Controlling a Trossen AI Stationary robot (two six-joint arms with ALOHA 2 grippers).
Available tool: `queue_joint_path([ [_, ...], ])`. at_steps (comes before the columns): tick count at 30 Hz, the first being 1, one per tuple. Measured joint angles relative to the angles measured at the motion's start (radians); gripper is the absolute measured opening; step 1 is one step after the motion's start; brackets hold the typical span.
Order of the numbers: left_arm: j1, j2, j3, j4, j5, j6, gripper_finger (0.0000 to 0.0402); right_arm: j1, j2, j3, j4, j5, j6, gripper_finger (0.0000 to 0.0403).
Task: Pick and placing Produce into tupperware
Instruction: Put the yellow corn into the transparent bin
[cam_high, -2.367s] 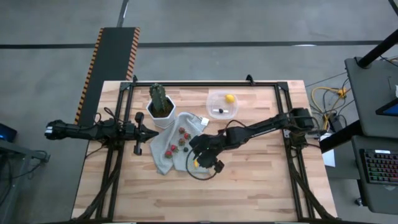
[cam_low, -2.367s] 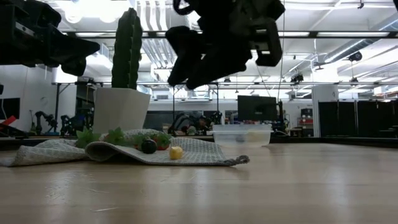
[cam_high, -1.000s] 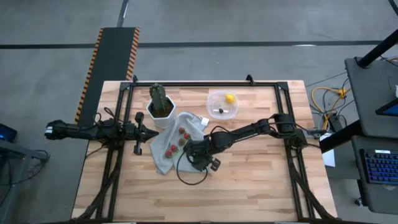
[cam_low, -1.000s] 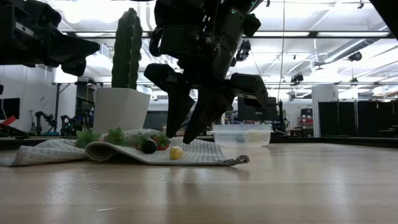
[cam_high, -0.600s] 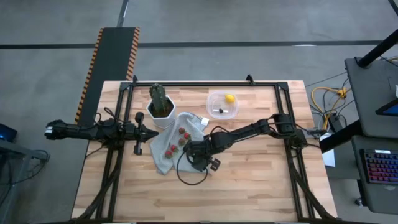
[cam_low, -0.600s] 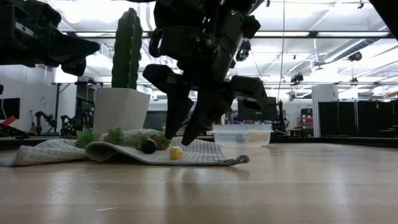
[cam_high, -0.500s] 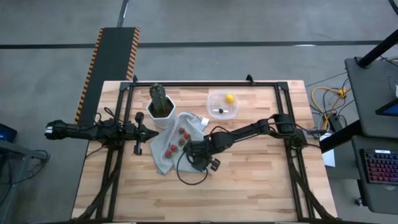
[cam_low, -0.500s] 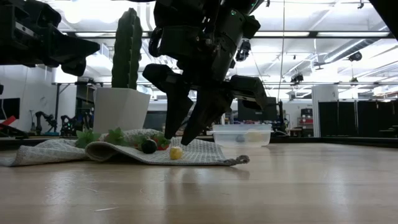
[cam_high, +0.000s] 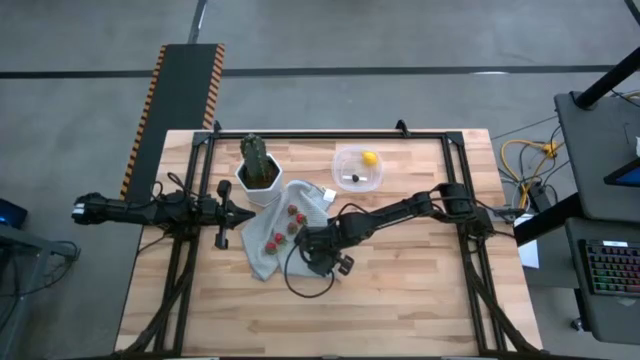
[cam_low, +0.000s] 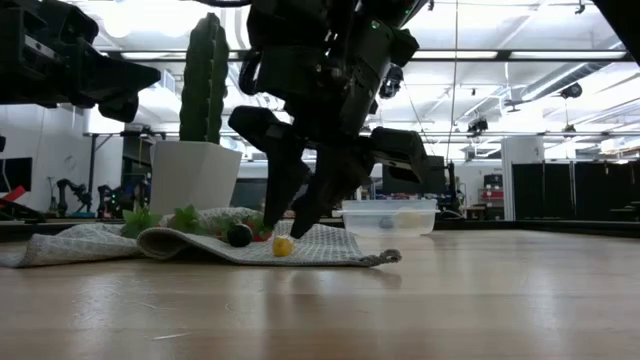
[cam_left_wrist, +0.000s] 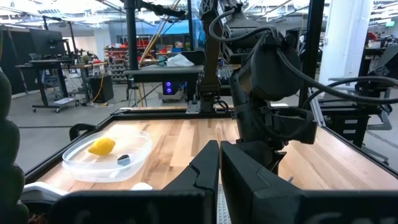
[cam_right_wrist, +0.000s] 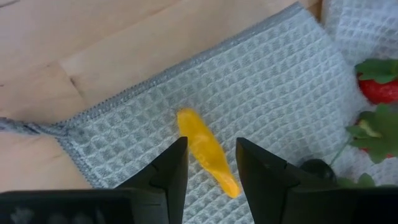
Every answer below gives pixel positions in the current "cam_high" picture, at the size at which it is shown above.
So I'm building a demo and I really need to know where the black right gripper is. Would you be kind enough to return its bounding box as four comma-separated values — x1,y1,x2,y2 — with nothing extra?
294,224,357,279

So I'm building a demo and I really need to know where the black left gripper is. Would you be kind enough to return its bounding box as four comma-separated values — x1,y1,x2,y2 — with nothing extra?
200,179,256,251

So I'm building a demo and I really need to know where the clear plastic tupperware container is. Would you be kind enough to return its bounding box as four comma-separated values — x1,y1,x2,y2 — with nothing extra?
331,145,385,194

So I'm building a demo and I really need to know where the white hexagonal plant pot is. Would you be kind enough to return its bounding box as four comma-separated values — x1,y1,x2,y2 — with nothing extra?
234,152,284,208

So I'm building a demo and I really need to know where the grey waffle dish cloth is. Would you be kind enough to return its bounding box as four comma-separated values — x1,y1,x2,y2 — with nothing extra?
240,179,341,283

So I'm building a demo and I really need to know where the green cactus plant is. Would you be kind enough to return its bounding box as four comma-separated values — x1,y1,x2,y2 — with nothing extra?
238,132,271,182

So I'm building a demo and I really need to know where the white paper sheet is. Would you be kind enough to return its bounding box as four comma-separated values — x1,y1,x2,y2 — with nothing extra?
514,213,541,270

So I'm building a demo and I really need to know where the grey metal stand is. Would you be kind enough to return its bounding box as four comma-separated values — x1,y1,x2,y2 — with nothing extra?
0,224,81,360

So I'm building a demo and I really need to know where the black power brick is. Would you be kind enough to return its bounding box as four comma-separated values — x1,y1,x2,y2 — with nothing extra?
528,181,552,214

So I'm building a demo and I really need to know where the black device blue light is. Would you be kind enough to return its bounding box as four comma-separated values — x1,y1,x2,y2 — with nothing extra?
0,198,29,230

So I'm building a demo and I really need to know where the black slanted pole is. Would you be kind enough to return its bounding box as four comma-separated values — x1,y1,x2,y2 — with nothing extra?
573,47,640,109
513,193,582,246

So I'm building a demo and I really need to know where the grey keyboard shelf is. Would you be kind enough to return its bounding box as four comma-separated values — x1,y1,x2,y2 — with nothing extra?
564,217,640,346

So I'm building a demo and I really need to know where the grey desk top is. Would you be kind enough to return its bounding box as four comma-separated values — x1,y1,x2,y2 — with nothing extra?
553,91,640,221

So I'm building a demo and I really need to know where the backlit computer keyboard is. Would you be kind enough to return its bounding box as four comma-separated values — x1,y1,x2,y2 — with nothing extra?
578,239,640,296

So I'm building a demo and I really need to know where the black tablet blue screen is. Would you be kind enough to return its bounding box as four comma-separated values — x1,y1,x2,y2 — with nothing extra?
603,158,640,188

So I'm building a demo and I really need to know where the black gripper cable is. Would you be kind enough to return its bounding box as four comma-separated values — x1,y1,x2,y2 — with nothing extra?
283,238,337,300

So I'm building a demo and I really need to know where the black aluminium table frame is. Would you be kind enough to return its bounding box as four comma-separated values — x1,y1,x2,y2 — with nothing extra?
114,119,544,359

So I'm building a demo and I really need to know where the black hazard-striped cable ramp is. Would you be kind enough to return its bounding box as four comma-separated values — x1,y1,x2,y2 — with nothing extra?
118,43,226,204

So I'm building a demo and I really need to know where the yellow floor cable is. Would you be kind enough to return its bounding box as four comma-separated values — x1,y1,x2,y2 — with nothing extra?
499,138,566,209

